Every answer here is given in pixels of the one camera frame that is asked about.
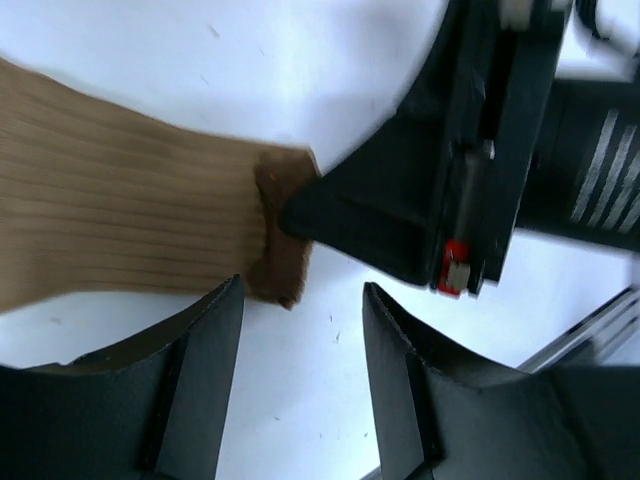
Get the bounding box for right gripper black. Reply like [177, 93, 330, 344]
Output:
[439, 1, 639, 294]

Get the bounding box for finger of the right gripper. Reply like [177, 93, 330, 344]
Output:
[279, 1, 476, 286]

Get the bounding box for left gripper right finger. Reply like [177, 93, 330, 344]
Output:
[363, 283, 639, 479]

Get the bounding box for brown sock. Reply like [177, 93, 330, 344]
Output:
[1, 62, 319, 311]

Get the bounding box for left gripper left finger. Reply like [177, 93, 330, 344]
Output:
[1, 277, 245, 479]

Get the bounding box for aluminium front rail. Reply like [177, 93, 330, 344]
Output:
[518, 286, 639, 373]

